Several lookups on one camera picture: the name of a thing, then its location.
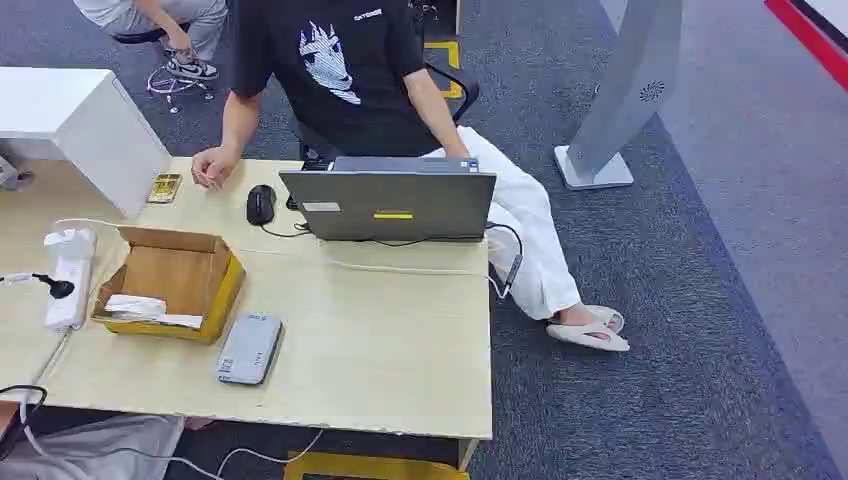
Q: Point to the grey laptop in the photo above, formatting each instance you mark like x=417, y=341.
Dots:
x=391, y=202

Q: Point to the black office chair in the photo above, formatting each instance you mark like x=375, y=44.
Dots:
x=467, y=93
x=175, y=85

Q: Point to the person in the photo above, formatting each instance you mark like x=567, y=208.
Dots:
x=192, y=20
x=344, y=99

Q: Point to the black computer mouse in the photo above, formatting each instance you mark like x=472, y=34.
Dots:
x=260, y=204

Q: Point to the white slipper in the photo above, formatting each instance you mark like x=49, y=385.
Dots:
x=611, y=316
x=590, y=336

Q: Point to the flat grey device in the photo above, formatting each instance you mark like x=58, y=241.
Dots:
x=250, y=349

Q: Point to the person's right hand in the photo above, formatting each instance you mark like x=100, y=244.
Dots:
x=213, y=166

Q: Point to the grey pillar stand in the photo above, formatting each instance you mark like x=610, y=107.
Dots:
x=626, y=86

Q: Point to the cardboard box yellow outside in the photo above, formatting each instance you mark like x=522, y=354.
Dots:
x=169, y=268

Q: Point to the gold phone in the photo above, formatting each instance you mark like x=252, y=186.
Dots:
x=164, y=188

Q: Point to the white cards stack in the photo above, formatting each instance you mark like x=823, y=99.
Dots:
x=136, y=307

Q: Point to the white charger block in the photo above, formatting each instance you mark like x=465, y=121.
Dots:
x=69, y=242

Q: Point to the white power strip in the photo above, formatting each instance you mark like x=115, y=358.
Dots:
x=66, y=301

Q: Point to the white cabinet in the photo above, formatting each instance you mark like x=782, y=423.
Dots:
x=73, y=112

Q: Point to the grey bag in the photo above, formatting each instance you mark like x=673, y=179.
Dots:
x=99, y=447

